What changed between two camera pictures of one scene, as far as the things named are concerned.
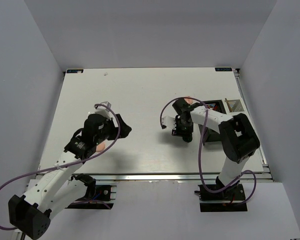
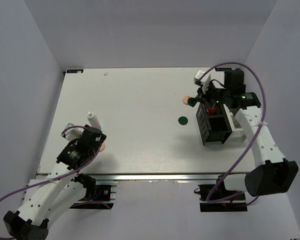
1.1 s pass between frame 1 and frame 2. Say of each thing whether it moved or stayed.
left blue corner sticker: stayed
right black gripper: moved
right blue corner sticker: stayed
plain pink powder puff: stayed
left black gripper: moved
